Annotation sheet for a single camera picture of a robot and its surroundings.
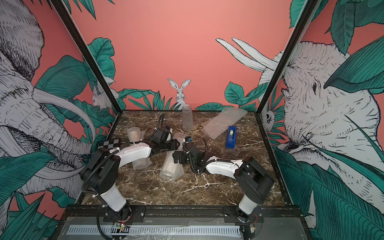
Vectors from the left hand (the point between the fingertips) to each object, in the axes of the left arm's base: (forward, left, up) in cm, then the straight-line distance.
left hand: (179, 142), depth 93 cm
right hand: (-9, +1, +2) cm, 9 cm away
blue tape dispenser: (+4, -35, -2) cm, 35 cm away
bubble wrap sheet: (+9, +30, -3) cm, 32 cm away
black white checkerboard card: (+4, +47, -5) cm, 47 cm away
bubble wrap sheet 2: (+28, -37, -8) cm, 47 cm away
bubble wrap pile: (-19, +4, 0) cm, 19 cm away
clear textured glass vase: (+19, -5, -5) cm, 21 cm away
